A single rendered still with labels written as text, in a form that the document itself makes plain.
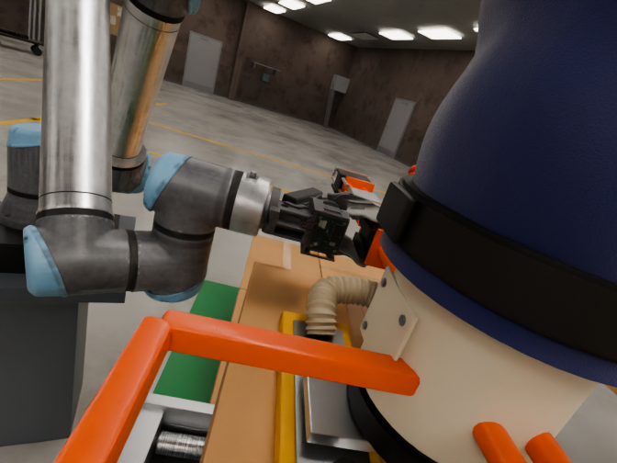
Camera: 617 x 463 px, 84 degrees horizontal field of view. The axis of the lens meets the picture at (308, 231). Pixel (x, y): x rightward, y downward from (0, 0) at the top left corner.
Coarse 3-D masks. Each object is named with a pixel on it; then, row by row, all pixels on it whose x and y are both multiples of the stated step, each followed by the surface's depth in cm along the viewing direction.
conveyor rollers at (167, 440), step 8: (168, 432) 85; (160, 440) 82; (168, 440) 83; (176, 440) 83; (184, 440) 84; (192, 440) 84; (200, 440) 85; (160, 448) 82; (168, 448) 82; (176, 448) 82; (184, 448) 83; (192, 448) 83; (200, 448) 84; (176, 456) 83; (184, 456) 83; (192, 456) 83; (200, 456) 83
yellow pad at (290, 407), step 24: (288, 312) 49; (312, 336) 45; (336, 336) 46; (288, 384) 37; (288, 408) 34; (288, 432) 32; (288, 456) 30; (312, 456) 30; (336, 456) 31; (360, 456) 32
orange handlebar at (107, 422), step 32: (384, 256) 48; (160, 320) 23; (192, 320) 24; (128, 352) 20; (160, 352) 21; (192, 352) 24; (224, 352) 24; (256, 352) 24; (288, 352) 24; (320, 352) 25; (352, 352) 26; (128, 384) 18; (352, 384) 26; (384, 384) 26; (416, 384) 26; (96, 416) 16; (128, 416) 17; (64, 448) 15; (96, 448) 15; (480, 448) 24; (512, 448) 22; (544, 448) 23
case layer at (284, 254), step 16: (256, 240) 198; (272, 240) 204; (256, 256) 180; (272, 256) 185; (288, 256) 191; (304, 256) 197; (336, 256) 210; (304, 272) 180; (320, 272) 188; (336, 272) 191; (352, 272) 197; (368, 272) 204; (240, 288) 150; (240, 304) 139; (224, 368) 108
